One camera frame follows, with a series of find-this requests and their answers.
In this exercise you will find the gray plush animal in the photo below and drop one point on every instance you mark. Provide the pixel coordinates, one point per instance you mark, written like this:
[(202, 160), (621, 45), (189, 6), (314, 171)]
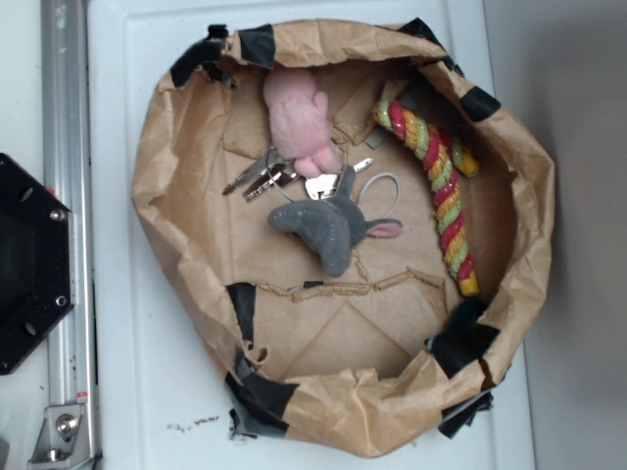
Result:
[(333, 226)]

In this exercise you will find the pink plush animal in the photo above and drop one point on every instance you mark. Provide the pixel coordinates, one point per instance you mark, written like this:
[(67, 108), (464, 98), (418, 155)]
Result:
[(298, 121)]

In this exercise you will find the brown paper bag bin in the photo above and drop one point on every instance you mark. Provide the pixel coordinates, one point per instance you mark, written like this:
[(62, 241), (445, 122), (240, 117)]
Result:
[(370, 360)]

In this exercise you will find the silver key bunch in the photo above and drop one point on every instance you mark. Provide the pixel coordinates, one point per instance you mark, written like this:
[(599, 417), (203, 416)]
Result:
[(271, 170)]

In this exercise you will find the white elastic loop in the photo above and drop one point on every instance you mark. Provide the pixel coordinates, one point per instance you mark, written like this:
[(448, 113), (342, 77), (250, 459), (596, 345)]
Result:
[(380, 195)]

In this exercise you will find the white tray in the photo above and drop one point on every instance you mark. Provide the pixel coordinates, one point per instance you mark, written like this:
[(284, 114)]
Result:
[(163, 404)]

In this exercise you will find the striped rope toy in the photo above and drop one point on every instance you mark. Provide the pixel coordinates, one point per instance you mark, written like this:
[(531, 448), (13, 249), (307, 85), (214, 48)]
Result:
[(444, 158)]

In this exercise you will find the aluminium rail profile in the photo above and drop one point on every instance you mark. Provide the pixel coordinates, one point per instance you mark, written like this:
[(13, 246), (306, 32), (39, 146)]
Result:
[(66, 144)]

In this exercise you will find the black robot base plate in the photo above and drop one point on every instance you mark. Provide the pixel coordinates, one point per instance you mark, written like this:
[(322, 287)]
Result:
[(36, 280)]

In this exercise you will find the metal corner bracket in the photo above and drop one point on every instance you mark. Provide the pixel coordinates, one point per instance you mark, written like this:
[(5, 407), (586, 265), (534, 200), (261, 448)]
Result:
[(63, 440)]

